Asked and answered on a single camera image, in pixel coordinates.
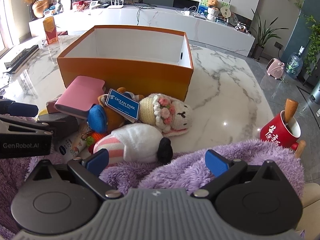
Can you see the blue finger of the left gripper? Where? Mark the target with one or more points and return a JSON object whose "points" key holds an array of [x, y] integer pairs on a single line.
{"points": [[14, 108], [59, 123]]}

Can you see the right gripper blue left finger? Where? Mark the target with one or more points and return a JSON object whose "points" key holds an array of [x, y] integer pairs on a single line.
{"points": [[97, 162]]}

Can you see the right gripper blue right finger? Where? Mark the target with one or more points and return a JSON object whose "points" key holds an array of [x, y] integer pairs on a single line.
{"points": [[216, 163]]}

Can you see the pink rectangular case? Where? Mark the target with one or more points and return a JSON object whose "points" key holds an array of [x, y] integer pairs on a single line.
{"points": [[80, 96]]}

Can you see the panda plush pink striped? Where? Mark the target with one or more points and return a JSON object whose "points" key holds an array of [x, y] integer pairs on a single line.
{"points": [[137, 142]]}

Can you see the brown bear plush blue outfit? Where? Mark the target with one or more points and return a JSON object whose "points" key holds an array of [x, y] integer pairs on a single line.
{"points": [[113, 110]]}

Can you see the crocheted white bunny plush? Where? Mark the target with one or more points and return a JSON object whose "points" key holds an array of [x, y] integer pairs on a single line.
{"points": [[172, 117]]}

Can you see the yellow tape measure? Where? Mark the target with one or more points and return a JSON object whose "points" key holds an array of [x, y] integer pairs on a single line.
{"points": [[41, 112]]}

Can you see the white Vaseline lotion tube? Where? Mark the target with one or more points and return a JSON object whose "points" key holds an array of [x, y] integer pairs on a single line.
{"points": [[71, 146]]}

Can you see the black keyboard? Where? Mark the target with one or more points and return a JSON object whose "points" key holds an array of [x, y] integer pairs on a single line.
{"points": [[21, 59]]}

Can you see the purple fluffy blanket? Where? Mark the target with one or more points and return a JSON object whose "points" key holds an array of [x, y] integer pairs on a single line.
{"points": [[187, 170]]}

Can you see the red yellow carton box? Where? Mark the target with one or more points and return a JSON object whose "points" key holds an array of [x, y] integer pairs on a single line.
{"points": [[50, 29]]}

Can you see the large orange cardboard box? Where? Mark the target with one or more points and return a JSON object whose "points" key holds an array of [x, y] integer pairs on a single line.
{"points": [[144, 60]]}

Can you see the round copper vase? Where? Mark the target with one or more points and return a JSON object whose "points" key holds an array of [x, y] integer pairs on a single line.
{"points": [[39, 6]]}

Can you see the pink space heater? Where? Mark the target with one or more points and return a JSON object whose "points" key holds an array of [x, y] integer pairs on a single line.
{"points": [[275, 68]]}

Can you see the blue water jug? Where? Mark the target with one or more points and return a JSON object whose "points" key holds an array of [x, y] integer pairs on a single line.
{"points": [[295, 63]]}

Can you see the white wifi router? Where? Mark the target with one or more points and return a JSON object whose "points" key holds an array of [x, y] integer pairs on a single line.
{"points": [[116, 4]]}

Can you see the potted green plant right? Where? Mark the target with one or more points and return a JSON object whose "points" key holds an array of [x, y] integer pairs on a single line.
{"points": [[264, 32]]}

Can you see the teddy bear in white pot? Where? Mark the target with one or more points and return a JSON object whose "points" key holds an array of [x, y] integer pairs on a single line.
{"points": [[212, 10]]}

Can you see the red mug wooden handle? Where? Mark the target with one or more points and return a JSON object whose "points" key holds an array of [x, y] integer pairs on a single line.
{"points": [[284, 130]]}

